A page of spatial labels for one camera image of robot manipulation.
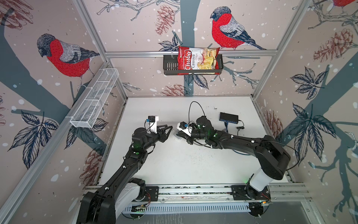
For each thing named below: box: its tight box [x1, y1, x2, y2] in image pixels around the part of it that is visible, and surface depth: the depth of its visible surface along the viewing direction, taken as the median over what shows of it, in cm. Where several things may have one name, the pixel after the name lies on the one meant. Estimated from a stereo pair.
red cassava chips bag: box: [177, 46, 221, 76], surface depth 90 cm
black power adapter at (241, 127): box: [236, 119, 245, 136], surface depth 102 cm
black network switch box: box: [219, 112, 239, 125], surface depth 106 cm
